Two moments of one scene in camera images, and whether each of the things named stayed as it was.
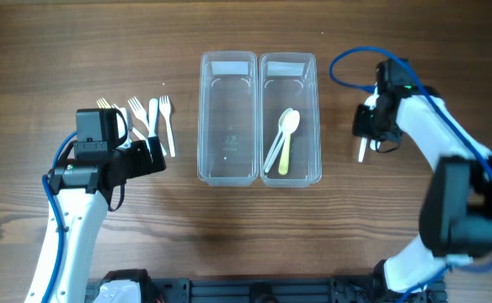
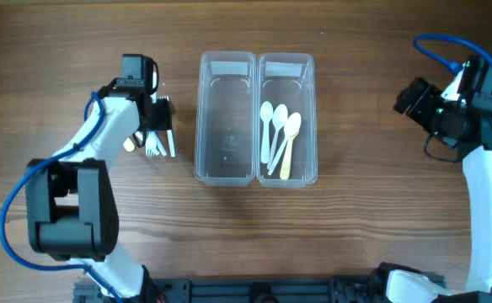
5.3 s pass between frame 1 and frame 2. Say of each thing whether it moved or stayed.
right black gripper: moved
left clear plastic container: stayed
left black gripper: moved
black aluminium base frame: stayed
